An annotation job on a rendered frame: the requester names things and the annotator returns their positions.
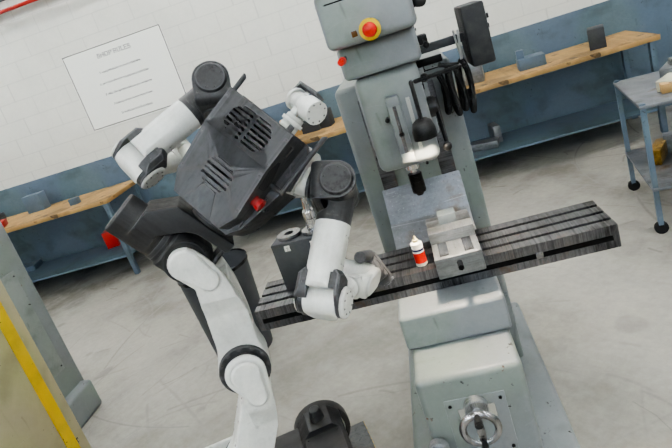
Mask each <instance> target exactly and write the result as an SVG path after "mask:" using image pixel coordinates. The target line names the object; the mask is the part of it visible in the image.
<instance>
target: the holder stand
mask: <svg viewBox="0 0 672 448"><path fill-rule="evenodd" d="M313 231H314V230H308V229H307V227H305V228H297V227H296V228H290V229H287V230H285V231H283V232H281V233H280V234H279V235H278V236H277V238H276V240H275V241H274V242H273V244H272V245H271V249H272V252H273V254H274V257H275V259H276V262H277V265H278V267H279V270H280V273H281V275H282V278H283V280H284V283H285V286H286V288H287V291H290V290H295V286H296V281H297V276H298V272H299V271H300V270H301V269H303V268H304V267H306V266H307V262H308V257H309V251H310V246H311V241H312V236H313Z"/></svg>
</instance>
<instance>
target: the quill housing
mask: <svg viewBox="0 0 672 448"><path fill-rule="evenodd" d="M419 77H421V76H420V74H419V70H418V67H417V65H416V63H415V61H413V62H409V63H406V64H403V65H400V66H397V67H394V68H390V69H387V70H384V71H381V72H378V73H374V74H371V75H368V76H365V77H362V78H358V79H357V80H356V82H355V87H356V91H357V94H358V97H359V100H360V104H361V107H362V110H363V114H364V117H365V120H366V123H367V127H368V130H369V133H370V137H371V140H372V143H373V146H374V150H375V153H376V156H377V158H376V160H377V161H378V163H379V166H380V168H381V169H382V170H383V171H386V172H390V171H394V170H397V169H401V168H404V167H408V166H411V165H415V164H419V163H422V162H426V161H429V160H433V159H435V158H437V157H438V155H439V153H440V148H439V141H438V140H437V137H434V138H432V139H430V140H426V141H422V142H415V141H414V138H413V135H412V124H413V123H414V121H415V120H416V119H418V115H417V111H416V108H415V104H414V100H413V97H412V93H411V89H410V86H409V83H408V82H409V81H410V80H412V81H413V80H414V79H417V78H419ZM413 84H414V83H413ZM414 87H415V91H416V95H417V98H418V102H419V105H420V109H421V113H422V116H423V117H427V118H430V119H432V118H431V115H430V111H429V107H428V104H427V100H426V96H425V93H424V90H425V88H424V84H423V81H422V82H419V83H417V84H414ZM394 94H397V95H398V98H399V101H400V105H401V108H402V112H403V115H404V119H405V122H406V126H407V129H408V133H409V136H410V140H411V143H412V147H413V150H414V154H415V158H416V160H415V161H411V162H408V163H403V160H402V157H401V153H400V150H399V146H398V143H397V139H396V136H395V132H394V129H393V126H392V122H391V119H390V115H389V112H388V109H387V105H386V102H385V97H388V96H391V95H394ZM386 117H389V119H390V122H389V123H386V122H385V119H386Z"/></svg>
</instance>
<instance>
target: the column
mask: <svg viewBox="0 0 672 448"><path fill-rule="evenodd" d="M438 53H441V52H440V51H439V50H438V49H437V50H434V51H431V52H428V53H425V54H421V58H420V59H422V58H426V57H429V56H432V55H435V54H438ZM441 56H442V59H443V61H440V62H441V63H450V61H449V59H448V58H447V57H446V56H445V55H444V54H442V53H441ZM355 82H356V80H352V81H347V80H345V78H344V80H343V81H342V83H341V85H340V86H339V88H338V89H337V91H336V93H335V98H336V101H337V104H338V107H339V110H340V113H341V116H342V120H343V123H344V126H345V129H346V132H347V135H348V138H349V142H350V145H351V148H352V151H353V154H354V157H355V161H356V164H357V167H358V170H359V173H360V176H361V179H362V183H363V186H364V189H365V192H366V195H367V198H368V201H369V205H370V208H371V211H372V214H373V217H374V220H375V224H376V227H377V230H378V233H379V236H380V239H381V242H382V246H383V249H384V252H385V253H386V252H390V251H394V250H396V246H395V241H394V237H393V232H392V228H391V224H390V220H389V216H388V212H387V208H386V204H385V200H384V196H383V193H382V191H384V190H387V189H391V188H395V187H398V186H402V185H405V184H407V183H408V184H409V183H410V181H409V178H408V174H409V173H410V172H409V171H406V168H405V167H404V168H401V169H397V170H394V171H390V172H386V171H383V170H382V169H381V168H380V166H379V163H378V161H377V160H376V158H377V156H376V153H375V150H374V149H373V146H372V143H371V139H370V136H369V133H368V129H367V126H366V123H365V120H364V116H363V113H362V110H361V107H360V103H359V100H358V97H357V94H356V90H355ZM427 85H428V88H429V92H430V94H431V95H433V96H435V99H436V101H437V103H438V107H439V108H438V110H439V113H440V116H441V120H442V123H443V126H444V129H445V133H446V136H447V139H448V141H449V142H451V143H452V149H451V150H449V151H446V150H444V149H443V143H444V139H443V136H442V133H441V129H440V127H439V133H438V135H437V136H436V137H437V140H438V141H439V148H440V153H439V155H438V157H437V158H435V159H433V160H429V161H428V162H429V164H428V165H427V164H426V162H422V163H419V164H420V167H419V168H418V170H420V171H421V172H422V175H423V179H427V178H431V177H435V176H438V175H442V174H446V173H449V172H453V171H457V170H459V171H460V175H461V178H462V182H463V185H464V189H465V192H466V196H467V199H468V203H469V206H470V210H471V213H472V216H473V220H474V223H475V226H476V230H477V229H481V228H485V227H489V226H491V222H490V219H489V215H488V211H487V207H486V203H485V199H484V195H483V191H482V187H481V183H480V178H479V175H478V171H477V167H476V163H475V159H474V155H473V151H472V147H471V144H470V140H469V136H468V132H467V128H466V124H465V120H464V116H463V115H462V116H458V115H457V114H456V112H455V111H454V109H453V107H452V113H451V114H450V115H447V114H446V113H445V108H444V100H443V94H442V91H441V84H440V82H439V80H438V79H437V77H433V78H430V79H428V81H427ZM497 279H498V281H499V284H500V286H501V289H502V292H503V294H504V297H505V300H506V304H507V308H508V312H509V316H510V320H511V323H512V326H511V327H510V328H509V330H510V333H511V335H512V338H513V341H514V343H515V346H516V349H517V351H518V354H519V357H522V356H523V355H524V353H523V349H522V345H521V341H520V337H519V333H518V329H517V325H516V321H515V317H514V313H513V309H512V305H511V301H510V298H509V294H508V290H507V286H506V282H505V278H504V274H502V275H498V276H497Z"/></svg>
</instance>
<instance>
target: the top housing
mask: <svg viewBox="0 0 672 448"><path fill-rule="evenodd" d="M314 6H315V10H316V12H317V16H318V19H319V22H320V25H321V28H322V31H323V35H324V38H325V41H326V44H327V47H328V49H329V50H331V51H334V52H335V51H339V50H342V49H345V48H348V47H351V46H354V45H357V44H360V43H363V42H367V41H368V40H365V39H363V38H362V37H361V35H360V33H359V25H360V23H361V22H362V21H363V20H364V19H366V18H375V19H376V20H378V22H379V23H380V25H381V32H380V35H379V36H378V37H377V38H379V37H382V36H385V35H388V34H391V33H394V32H397V31H400V30H403V29H407V28H410V27H412V26H414V25H415V23H416V21H417V17H416V13H415V9H414V5H413V1H412V0H314ZM353 31H357V34H358V36H357V37H354V38H352V35H351V32H353Z"/></svg>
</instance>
